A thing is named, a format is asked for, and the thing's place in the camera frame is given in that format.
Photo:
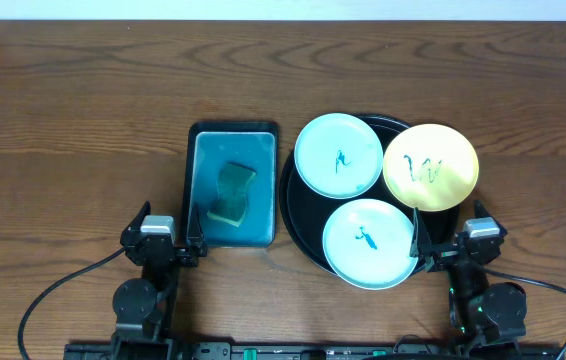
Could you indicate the yellow plate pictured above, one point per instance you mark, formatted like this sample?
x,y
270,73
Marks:
x,y
431,167

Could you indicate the green yellow sponge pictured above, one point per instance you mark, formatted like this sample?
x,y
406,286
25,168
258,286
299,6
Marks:
x,y
231,204

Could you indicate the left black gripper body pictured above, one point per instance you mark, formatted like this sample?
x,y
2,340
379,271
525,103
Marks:
x,y
164,251

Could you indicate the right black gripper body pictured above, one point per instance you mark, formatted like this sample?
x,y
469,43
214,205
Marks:
x,y
444,256

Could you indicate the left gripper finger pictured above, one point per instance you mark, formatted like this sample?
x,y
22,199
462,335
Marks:
x,y
135,225
196,241

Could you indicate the white plate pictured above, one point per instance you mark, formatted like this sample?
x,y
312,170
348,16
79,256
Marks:
x,y
338,156
367,244

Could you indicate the rectangular black water tray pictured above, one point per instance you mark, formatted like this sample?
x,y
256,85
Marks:
x,y
211,145

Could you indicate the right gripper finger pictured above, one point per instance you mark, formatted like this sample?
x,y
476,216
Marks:
x,y
421,243
480,211

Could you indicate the round black serving tray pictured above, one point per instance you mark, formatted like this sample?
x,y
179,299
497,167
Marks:
x,y
306,212

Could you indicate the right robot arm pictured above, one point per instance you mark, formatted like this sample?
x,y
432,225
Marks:
x,y
487,314

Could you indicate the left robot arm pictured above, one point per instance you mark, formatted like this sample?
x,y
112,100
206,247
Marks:
x,y
144,306

